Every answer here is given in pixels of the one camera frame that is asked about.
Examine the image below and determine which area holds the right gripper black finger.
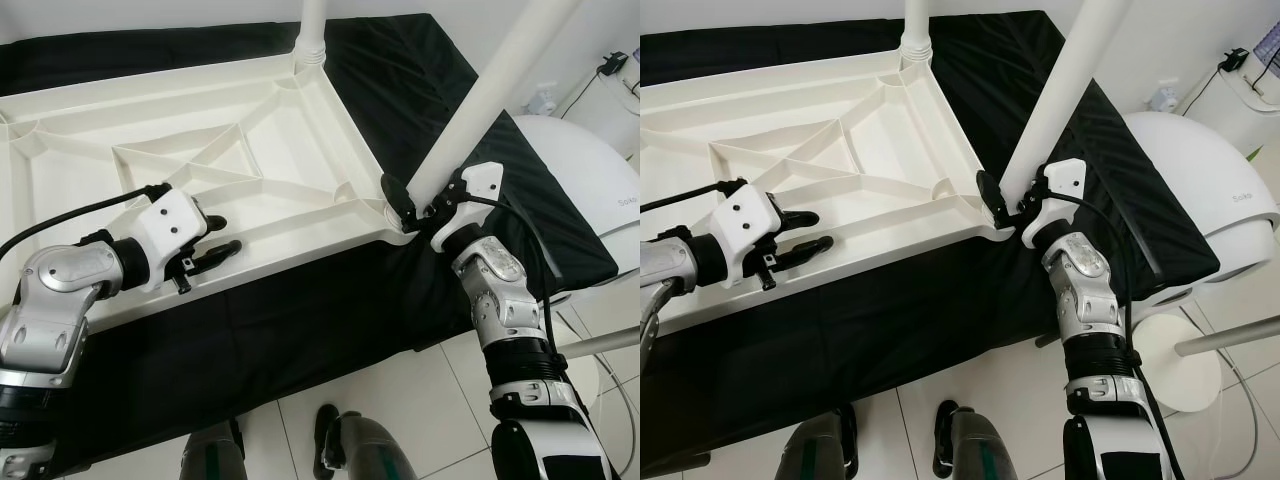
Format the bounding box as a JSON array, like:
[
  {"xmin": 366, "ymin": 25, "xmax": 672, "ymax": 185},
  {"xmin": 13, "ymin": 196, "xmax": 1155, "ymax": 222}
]
[
  {"xmin": 975, "ymin": 170, "xmax": 1009, "ymax": 226},
  {"xmin": 380, "ymin": 175, "xmax": 419, "ymax": 233}
]

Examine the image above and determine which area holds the white plastic table top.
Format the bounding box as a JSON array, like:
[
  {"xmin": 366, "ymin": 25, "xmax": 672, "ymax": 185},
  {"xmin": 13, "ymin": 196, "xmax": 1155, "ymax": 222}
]
[
  {"xmin": 640, "ymin": 48, "xmax": 1016, "ymax": 336},
  {"xmin": 0, "ymin": 52, "xmax": 421, "ymax": 336}
]

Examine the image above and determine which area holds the black table cloth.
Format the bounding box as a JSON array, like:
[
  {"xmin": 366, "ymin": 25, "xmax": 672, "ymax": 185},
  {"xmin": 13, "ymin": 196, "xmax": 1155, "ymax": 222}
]
[
  {"xmin": 640, "ymin": 10, "xmax": 1221, "ymax": 476},
  {"xmin": 0, "ymin": 12, "xmax": 618, "ymax": 476}
]

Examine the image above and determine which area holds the white dome-shaped appliance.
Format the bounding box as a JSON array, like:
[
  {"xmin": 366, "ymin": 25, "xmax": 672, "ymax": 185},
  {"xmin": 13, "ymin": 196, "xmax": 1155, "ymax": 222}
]
[
  {"xmin": 510, "ymin": 115, "xmax": 641, "ymax": 306},
  {"xmin": 1120, "ymin": 110, "xmax": 1280, "ymax": 309}
]

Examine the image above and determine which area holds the grey metal rod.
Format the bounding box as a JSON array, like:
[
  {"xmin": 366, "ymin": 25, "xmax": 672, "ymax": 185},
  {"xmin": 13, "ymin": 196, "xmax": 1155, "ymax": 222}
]
[
  {"xmin": 1175, "ymin": 320, "xmax": 1280, "ymax": 359},
  {"xmin": 555, "ymin": 328, "xmax": 641, "ymax": 359}
]

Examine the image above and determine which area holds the grey robot left foot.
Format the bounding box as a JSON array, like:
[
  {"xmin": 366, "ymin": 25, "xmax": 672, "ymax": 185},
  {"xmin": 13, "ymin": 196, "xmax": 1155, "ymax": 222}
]
[
  {"xmin": 780, "ymin": 415, "xmax": 859, "ymax": 480},
  {"xmin": 180, "ymin": 420, "xmax": 248, "ymax": 480}
]

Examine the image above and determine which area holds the grey robot foot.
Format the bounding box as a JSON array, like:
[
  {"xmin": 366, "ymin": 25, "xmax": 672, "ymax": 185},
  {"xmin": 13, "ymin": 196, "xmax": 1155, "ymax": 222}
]
[
  {"xmin": 313, "ymin": 403, "xmax": 421, "ymax": 480},
  {"xmin": 780, "ymin": 415, "xmax": 859, "ymax": 480},
  {"xmin": 933, "ymin": 400, "xmax": 1031, "ymax": 480},
  {"xmin": 180, "ymin": 420, "xmax": 248, "ymax": 480}
]

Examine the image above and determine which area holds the white box appliance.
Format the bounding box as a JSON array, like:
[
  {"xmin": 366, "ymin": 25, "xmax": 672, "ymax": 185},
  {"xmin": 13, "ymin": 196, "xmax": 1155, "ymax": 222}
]
[
  {"xmin": 565, "ymin": 60, "xmax": 641, "ymax": 161},
  {"xmin": 1185, "ymin": 55, "xmax": 1280, "ymax": 161}
]

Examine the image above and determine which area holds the white round base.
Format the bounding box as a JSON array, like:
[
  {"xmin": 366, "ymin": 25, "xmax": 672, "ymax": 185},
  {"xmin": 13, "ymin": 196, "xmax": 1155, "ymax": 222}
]
[
  {"xmin": 1135, "ymin": 315, "xmax": 1223, "ymax": 411},
  {"xmin": 555, "ymin": 330, "xmax": 603, "ymax": 411}
]

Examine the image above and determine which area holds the grey robot right foot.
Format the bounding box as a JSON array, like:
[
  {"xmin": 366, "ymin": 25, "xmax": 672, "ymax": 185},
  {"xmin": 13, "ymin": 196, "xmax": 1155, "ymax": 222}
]
[
  {"xmin": 313, "ymin": 403, "xmax": 421, "ymax": 480},
  {"xmin": 933, "ymin": 400, "xmax": 1031, "ymax": 480}
]

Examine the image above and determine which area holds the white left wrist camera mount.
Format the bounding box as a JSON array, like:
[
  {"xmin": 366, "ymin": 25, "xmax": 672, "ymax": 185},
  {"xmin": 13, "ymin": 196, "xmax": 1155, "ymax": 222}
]
[
  {"xmin": 708, "ymin": 185, "xmax": 786, "ymax": 291},
  {"xmin": 128, "ymin": 188, "xmax": 213, "ymax": 294}
]

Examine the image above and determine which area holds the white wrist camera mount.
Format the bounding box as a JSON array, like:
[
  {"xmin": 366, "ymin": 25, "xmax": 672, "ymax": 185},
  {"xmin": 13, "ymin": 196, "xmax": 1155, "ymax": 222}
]
[
  {"xmin": 1022, "ymin": 158, "xmax": 1088, "ymax": 248},
  {"xmin": 708, "ymin": 185, "xmax": 786, "ymax": 291},
  {"xmin": 128, "ymin": 188, "xmax": 213, "ymax": 294},
  {"xmin": 432, "ymin": 162, "xmax": 501, "ymax": 251}
]

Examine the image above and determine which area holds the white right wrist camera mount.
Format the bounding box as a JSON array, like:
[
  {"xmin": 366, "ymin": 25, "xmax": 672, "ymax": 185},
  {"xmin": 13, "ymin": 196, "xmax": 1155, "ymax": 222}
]
[
  {"xmin": 432, "ymin": 162, "xmax": 501, "ymax": 251},
  {"xmin": 1022, "ymin": 158, "xmax": 1088, "ymax": 248}
]

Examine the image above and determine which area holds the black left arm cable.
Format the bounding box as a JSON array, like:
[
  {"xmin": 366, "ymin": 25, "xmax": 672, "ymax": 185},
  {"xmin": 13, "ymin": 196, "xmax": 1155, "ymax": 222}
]
[
  {"xmin": 640, "ymin": 180, "xmax": 749, "ymax": 213},
  {"xmin": 0, "ymin": 183, "xmax": 166, "ymax": 263}
]

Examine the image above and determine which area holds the thin black power cable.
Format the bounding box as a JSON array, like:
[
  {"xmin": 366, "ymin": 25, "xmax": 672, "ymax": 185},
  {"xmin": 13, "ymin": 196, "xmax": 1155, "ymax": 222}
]
[
  {"xmin": 558, "ymin": 70, "xmax": 604, "ymax": 121},
  {"xmin": 1178, "ymin": 65, "xmax": 1229, "ymax": 119}
]

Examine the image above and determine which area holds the thin grey floor cable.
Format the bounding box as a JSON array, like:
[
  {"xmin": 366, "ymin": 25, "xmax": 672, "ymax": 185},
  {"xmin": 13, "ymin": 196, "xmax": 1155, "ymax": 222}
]
[
  {"xmin": 590, "ymin": 350, "xmax": 641, "ymax": 471},
  {"xmin": 1215, "ymin": 340, "xmax": 1263, "ymax": 471}
]

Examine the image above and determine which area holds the black table frame bar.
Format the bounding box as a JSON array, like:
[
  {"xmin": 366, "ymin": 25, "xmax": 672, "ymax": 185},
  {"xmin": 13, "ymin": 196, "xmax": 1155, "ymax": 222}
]
[{"xmin": 640, "ymin": 455, "xmax": 713, "ymax": 473}]

